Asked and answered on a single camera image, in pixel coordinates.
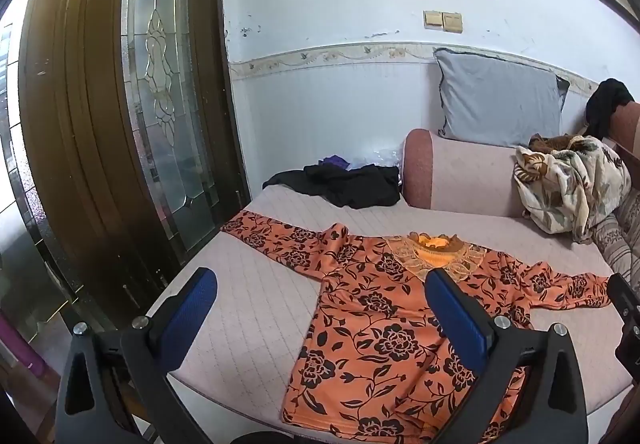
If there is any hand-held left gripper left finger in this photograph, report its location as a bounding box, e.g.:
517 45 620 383
54 267 221 444

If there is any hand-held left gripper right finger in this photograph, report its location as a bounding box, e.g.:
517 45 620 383
425 268 590 444

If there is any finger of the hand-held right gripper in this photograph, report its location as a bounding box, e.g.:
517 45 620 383
606 273 640 325

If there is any orange black floral shirt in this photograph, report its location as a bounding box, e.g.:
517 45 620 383
220 210 613 444

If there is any cream floral blanket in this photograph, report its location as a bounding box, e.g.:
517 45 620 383
514 134 632 245

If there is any pink bolster cushion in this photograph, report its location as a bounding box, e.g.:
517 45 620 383
402 129 531 219

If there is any black clothing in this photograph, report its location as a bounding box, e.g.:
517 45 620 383
262 164 402 211

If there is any purple plastic object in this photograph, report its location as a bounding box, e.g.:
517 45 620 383
0 314 51 375

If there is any clear plastic bag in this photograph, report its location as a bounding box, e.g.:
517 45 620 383
347 148 405 172

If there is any black cloth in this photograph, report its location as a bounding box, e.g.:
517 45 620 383
584 78 636 139

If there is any wooden door with glass panel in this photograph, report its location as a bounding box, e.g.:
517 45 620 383
17 0 251 325

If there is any grey pillow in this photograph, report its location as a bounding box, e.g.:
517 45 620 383
432 47 571 148

